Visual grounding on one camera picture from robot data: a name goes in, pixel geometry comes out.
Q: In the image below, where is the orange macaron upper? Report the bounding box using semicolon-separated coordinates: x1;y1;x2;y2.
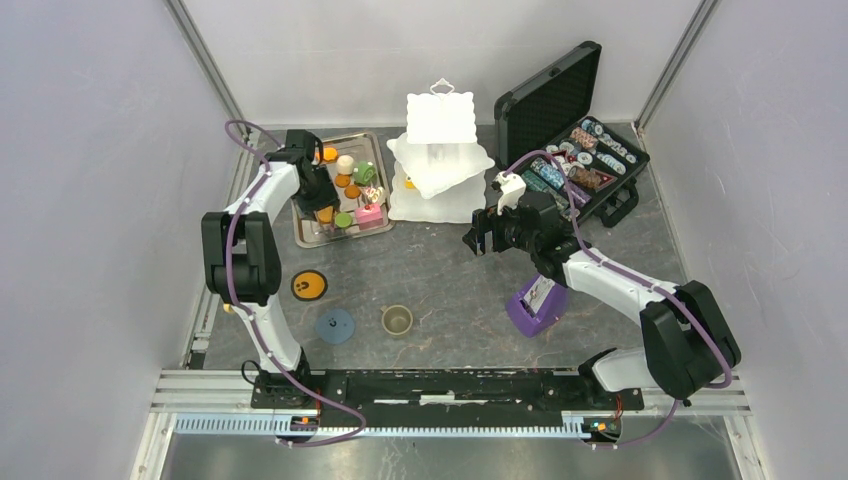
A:
334;174;351;188

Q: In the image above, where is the light blue chip stack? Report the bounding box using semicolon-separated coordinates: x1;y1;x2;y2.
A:
531;157;565;191

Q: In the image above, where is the black poker chip case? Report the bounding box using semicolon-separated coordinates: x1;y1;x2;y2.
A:
494;41;650;227

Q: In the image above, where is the orange macaron lower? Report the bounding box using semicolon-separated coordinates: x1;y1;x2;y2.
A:
315;206;336;225

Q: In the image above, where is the purple card shuffler box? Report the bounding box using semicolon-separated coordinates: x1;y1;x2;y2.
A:
505;274;569;338

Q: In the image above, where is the silver metal tray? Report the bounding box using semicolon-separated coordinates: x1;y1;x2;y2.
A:
292;131;393;248

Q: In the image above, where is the pink layered cake slice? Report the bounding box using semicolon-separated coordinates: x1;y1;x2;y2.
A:
354;205;384;231

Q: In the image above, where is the blue round coaster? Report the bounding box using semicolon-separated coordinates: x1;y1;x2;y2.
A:
315;309;356;345

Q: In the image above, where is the brown poker chip stack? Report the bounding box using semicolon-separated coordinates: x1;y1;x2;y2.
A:
568;166;604;191

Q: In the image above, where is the yellow smiley coaster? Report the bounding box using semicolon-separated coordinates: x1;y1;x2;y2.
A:
290;269;328;302

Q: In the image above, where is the cream round cake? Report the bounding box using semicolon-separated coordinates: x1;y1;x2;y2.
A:
335;154;356;176

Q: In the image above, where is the orange macaron middle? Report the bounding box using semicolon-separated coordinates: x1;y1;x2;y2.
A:
344;184;362;199

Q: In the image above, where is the green poker chip stack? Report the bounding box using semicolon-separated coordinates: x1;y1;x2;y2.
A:
520;170;570;215

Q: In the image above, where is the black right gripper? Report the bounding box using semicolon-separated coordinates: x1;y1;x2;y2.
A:
462;197;538;257

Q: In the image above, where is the white sprinkle cake slice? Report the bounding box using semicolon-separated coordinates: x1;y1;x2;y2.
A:
360;186;386;205

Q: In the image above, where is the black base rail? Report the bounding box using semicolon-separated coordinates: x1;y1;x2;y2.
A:
251;368;645;427

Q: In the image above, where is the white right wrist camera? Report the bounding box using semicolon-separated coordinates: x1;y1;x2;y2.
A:
493;171;526;215

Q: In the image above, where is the white three-tier cake stand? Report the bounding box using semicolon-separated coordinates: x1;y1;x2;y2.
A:
387;78;494;224

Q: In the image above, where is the orange macaron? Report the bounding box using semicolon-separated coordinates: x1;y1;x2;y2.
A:
344;184;362;199
334;174;351;188
315;206;336;225

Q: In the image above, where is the purple poker chip stack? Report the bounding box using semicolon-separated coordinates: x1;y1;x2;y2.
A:
562;181;592;208

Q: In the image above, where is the green macaron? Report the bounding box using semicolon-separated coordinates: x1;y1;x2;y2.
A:
334;211;354;229

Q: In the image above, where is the olive green cup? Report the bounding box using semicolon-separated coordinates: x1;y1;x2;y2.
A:
381;305;414;337

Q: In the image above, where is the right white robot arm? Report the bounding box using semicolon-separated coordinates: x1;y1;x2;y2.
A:
463;192;741;408

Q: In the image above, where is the aluminium cable duct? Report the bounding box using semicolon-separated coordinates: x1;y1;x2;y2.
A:
173;413;620;440

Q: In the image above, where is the green swirl roll cake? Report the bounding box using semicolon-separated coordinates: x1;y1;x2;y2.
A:
351;161;377;186

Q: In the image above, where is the orange fish cookie upper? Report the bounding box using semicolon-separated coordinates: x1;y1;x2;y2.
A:
316;147;339;163

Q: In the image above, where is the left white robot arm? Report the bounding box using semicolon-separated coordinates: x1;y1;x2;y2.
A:
201;129;340;408

